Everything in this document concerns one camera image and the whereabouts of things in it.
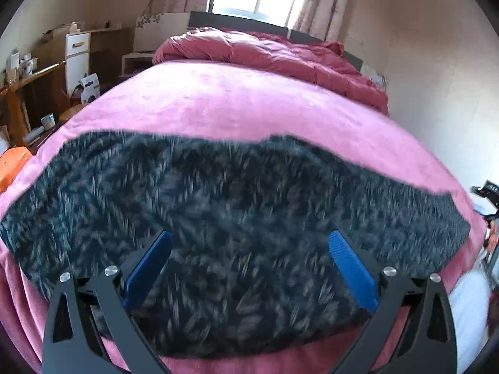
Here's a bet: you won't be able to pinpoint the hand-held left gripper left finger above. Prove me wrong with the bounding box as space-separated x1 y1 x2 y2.
42 230 172 374

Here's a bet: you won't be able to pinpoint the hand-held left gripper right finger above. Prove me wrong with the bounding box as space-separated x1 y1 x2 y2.
328 230 458 374

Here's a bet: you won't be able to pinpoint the dark leaf-print pants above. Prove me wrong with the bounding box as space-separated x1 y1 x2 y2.
0 130 471 359

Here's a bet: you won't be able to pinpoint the white cloth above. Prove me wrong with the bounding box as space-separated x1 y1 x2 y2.
448 270 494 371

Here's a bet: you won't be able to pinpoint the orange plastic box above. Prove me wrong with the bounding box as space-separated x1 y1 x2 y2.
0 146 34 194

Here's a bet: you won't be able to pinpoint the pink bed blanket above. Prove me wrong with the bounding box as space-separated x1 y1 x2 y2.
0 60 490 374

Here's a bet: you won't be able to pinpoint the black and white printed box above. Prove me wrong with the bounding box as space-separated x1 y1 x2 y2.
79 73 101 104

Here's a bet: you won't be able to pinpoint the white nightstand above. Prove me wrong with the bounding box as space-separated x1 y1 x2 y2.
121 52 157 78

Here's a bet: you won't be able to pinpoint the wooden dresser with white drawers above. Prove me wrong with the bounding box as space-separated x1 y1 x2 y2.
33 26 134 98

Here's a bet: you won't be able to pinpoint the wooden desk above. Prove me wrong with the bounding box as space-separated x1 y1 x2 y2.
0 61 66 146

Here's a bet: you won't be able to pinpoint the red duvet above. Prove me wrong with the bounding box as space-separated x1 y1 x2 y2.
152 26 390 116

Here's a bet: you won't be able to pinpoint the grey and white headboard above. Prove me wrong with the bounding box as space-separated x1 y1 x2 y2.
133 11 364 71

